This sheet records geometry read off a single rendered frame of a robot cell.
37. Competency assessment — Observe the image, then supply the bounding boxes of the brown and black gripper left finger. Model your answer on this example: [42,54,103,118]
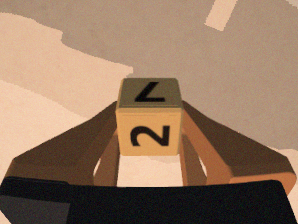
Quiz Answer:
[3,101,120,186]

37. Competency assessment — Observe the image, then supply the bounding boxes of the tan number cube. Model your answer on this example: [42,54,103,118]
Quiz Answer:
[116,78,184,156]

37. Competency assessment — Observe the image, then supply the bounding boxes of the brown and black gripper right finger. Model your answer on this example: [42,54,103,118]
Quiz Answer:
[179,100,297,196]

